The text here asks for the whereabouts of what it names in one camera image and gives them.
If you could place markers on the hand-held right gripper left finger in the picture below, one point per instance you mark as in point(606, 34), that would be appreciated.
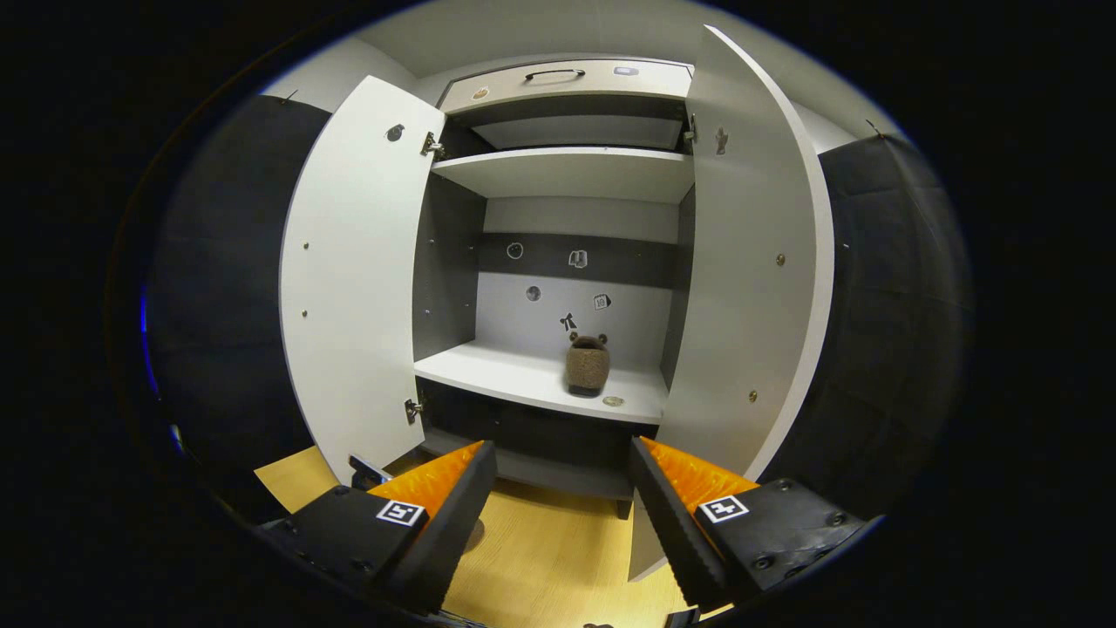
point(458, 523)

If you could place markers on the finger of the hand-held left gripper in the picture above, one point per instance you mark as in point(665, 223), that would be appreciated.
point(366, 473)

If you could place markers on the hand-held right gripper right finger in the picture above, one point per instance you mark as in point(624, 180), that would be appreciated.
point(667, 523)

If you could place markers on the brown shoe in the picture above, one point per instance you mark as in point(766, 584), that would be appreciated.
point(587, 366)

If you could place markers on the white shoe cabinet door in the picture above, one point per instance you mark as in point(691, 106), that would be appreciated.
point(357, 279)
point(741, 288)

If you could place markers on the white shoe cabinet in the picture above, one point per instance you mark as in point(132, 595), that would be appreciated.
point(575, 218)

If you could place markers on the beige cabinet drawer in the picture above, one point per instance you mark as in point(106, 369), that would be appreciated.
point(610, 87)

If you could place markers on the black backdrop cloth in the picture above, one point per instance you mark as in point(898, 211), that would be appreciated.
point(227, 288)
point(889, 305)

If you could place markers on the black clip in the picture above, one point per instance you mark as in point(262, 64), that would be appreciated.
point(874, 131)
point(288, 95)

